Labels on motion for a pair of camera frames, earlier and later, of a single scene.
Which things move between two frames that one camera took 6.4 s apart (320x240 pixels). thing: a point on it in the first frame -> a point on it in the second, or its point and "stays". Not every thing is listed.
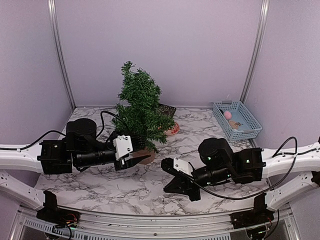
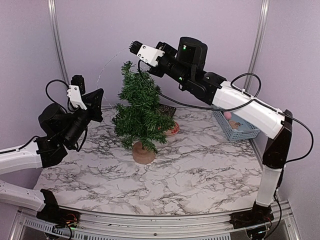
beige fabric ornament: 235,125 stays
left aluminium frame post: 51,7 stays
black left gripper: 129,163 -> 94,105
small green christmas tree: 142,116 stays
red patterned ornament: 173,130 stays
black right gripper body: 221,175 -> 179,71
